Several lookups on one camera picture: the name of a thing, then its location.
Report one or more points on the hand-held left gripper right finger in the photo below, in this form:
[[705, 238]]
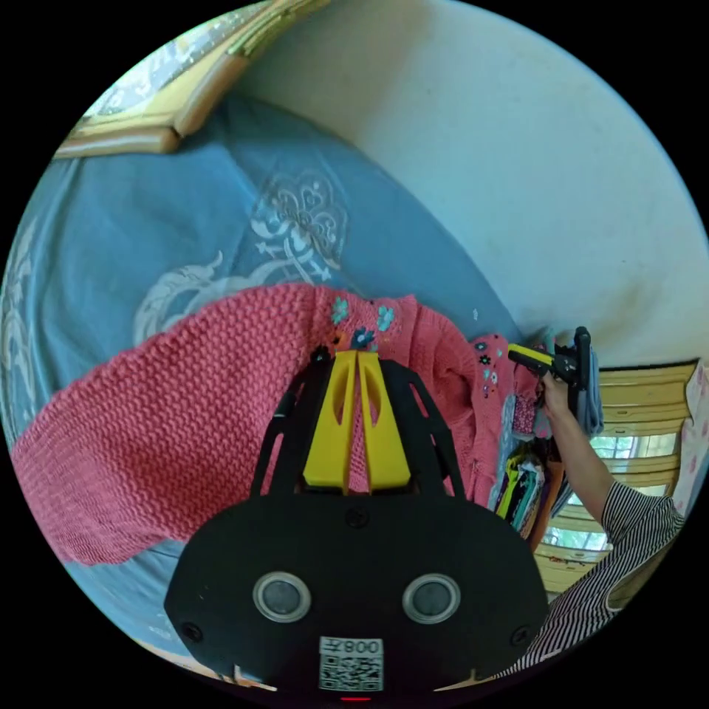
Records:
[[385, 432]]

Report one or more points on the red patterned wool coat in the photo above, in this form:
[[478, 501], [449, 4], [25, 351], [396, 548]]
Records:
[[183, 410]]

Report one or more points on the white floral curtain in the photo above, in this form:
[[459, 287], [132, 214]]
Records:
[[695, 437]]

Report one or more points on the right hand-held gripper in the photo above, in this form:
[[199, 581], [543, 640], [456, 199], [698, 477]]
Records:
[[562, 366]]

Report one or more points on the bed with blue printed sheet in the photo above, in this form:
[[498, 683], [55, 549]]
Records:
[[166, 221]]

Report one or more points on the wooden framed window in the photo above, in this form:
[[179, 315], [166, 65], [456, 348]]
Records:
[[631, 443], [160, 105]]

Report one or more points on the person's right forearm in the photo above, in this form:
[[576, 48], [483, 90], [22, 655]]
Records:
[[584, 471]]

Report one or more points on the pile of clothes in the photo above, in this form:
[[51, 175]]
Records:
[[523, 482]]

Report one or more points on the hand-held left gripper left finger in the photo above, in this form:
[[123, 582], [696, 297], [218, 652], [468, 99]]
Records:
[[331, 426]]

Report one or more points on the person's right hand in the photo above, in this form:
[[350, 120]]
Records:
[[554, 396]]

